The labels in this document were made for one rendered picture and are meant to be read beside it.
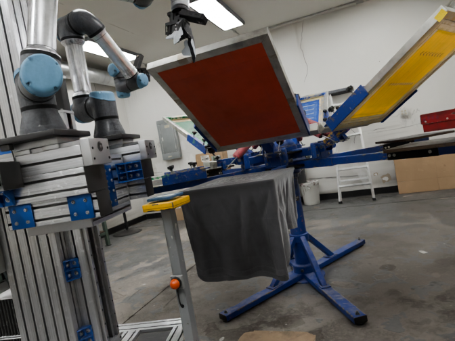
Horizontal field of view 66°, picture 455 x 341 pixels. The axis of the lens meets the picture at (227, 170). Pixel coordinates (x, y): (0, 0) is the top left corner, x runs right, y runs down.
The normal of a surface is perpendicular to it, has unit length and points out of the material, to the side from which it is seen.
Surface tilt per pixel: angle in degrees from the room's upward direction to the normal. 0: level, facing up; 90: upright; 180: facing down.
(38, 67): 97
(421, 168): 78
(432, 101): 90
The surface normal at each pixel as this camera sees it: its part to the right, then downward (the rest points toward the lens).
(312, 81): -0.36, 0.11
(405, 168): -0.39, -0.10
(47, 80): 0.56, 0.07
